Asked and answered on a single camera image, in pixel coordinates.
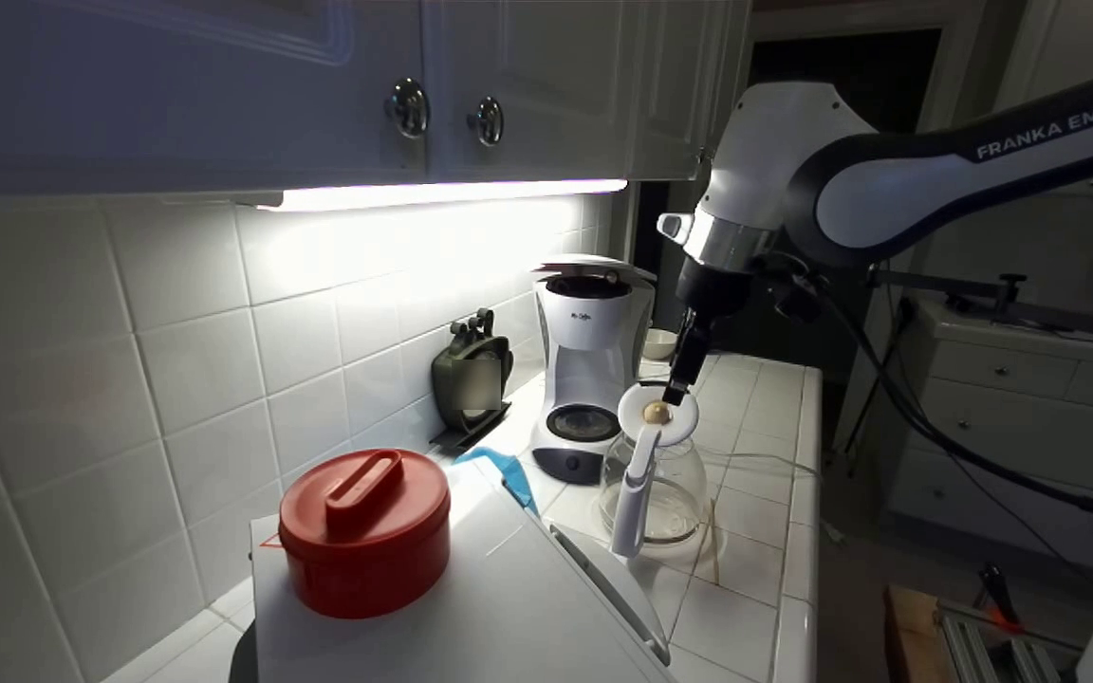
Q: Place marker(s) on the red container lid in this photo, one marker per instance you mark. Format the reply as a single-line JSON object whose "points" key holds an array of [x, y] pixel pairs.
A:
{"points": [[366, 503]]}

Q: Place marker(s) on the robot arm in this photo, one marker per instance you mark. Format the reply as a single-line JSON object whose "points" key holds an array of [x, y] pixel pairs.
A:
{"points": [[898, 190]]}

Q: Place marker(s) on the wide white cabinet door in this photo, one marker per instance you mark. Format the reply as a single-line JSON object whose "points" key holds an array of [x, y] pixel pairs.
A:
{"points": [[176, 95]]}

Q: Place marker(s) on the blue cloth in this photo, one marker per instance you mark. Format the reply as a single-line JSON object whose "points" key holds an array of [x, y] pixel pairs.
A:
{"points": [[511, 472]]}

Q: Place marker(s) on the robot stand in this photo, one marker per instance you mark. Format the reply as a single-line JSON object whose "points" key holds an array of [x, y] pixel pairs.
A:
{"points": [[945, 636]]}

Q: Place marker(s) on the narrow white cabinet door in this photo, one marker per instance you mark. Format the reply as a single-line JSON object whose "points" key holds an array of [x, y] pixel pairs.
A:
{"points": [[556, 85]]}

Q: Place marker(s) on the black and red clamp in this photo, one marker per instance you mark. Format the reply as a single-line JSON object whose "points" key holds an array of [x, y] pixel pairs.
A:
{"points": [[997, 598]]}

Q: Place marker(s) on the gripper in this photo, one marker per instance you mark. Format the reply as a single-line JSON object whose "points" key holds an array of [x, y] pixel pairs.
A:
{"points": [[713, 289]]}

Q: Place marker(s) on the silver cabinet knob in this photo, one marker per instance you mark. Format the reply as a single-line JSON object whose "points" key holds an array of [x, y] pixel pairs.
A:
{"points": [[408, 107], [487, 120]]}

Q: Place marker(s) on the red round container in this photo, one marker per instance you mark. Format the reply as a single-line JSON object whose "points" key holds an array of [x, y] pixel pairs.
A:
{"points": [[366, 550]]}

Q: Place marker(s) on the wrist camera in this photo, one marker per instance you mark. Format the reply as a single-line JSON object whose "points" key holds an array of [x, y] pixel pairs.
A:
{"points": [[796, 296]]}

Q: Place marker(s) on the coffee maker lid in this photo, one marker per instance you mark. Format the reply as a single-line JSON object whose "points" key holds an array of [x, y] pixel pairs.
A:
{"points": [[603, 267]]}

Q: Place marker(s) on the white wall cabinet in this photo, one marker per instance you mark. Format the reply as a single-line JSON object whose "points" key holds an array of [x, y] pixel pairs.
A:
{"points": [[224, 95]]}

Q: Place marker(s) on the white bowl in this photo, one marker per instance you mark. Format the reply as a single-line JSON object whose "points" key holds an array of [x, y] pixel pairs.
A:
{"points": [[658, 343]]}

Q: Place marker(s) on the dark holder with frame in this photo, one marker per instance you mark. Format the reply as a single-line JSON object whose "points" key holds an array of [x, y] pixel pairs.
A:
{"points": [[471, 379]]}

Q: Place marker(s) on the white coffee pot lid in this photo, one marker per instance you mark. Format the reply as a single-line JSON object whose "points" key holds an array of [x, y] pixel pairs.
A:
{"points": [[641, 403]]}

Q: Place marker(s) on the glass coffee pot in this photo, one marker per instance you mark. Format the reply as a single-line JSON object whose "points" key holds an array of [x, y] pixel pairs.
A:
{"points": [[653, 493]]}

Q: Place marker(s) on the white coffee maker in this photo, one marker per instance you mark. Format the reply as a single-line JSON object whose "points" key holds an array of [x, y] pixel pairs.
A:
{"points": [[594, 332]]}

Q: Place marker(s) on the white chest of drawers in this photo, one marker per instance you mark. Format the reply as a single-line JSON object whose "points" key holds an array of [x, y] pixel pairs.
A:
{"points": [[1011, 398]]}

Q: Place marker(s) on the under-cabinet light strip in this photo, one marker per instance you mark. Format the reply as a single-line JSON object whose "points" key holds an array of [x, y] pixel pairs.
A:
{"points": [[452, 194]]}

